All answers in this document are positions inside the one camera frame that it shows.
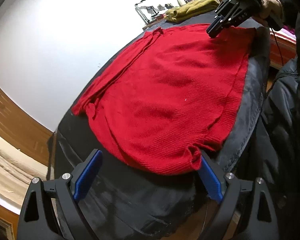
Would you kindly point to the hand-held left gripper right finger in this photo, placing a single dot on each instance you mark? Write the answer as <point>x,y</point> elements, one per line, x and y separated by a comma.
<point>211,177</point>

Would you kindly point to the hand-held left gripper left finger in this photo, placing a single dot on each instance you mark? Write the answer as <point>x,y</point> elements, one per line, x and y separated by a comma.
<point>87,175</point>

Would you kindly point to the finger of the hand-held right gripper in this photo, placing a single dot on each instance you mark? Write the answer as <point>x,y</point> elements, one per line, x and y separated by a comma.
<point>212,30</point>

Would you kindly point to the red knit sweater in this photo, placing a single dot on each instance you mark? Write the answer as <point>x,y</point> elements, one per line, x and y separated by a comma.
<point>165,85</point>

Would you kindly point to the person's right forearm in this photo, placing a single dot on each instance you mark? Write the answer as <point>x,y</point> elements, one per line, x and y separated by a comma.
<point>288,5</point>

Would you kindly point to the person's right hand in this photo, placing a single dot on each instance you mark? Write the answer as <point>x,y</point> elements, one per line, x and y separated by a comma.
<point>271,7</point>

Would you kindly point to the olive striped sweater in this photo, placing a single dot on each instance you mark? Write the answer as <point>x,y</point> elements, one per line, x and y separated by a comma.
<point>190,8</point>

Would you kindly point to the white thermos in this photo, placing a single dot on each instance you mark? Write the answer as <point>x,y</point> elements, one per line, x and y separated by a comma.
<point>181,1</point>

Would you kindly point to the black table cover cloth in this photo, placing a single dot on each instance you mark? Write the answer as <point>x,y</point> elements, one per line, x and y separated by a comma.
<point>130,200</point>

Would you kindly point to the wooden sideboard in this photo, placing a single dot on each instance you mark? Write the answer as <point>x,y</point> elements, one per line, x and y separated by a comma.
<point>150,25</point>

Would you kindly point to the folding desk lamp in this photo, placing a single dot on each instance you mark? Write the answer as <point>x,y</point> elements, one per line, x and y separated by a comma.
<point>139,13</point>

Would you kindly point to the beige curtain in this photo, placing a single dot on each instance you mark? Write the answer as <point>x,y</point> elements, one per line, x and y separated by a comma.
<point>10,160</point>

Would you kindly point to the person's black jacket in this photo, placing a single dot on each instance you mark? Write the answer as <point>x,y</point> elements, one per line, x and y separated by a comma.
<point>285,120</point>

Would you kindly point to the light wooden door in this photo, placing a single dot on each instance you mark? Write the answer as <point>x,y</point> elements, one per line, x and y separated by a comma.
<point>12,110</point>

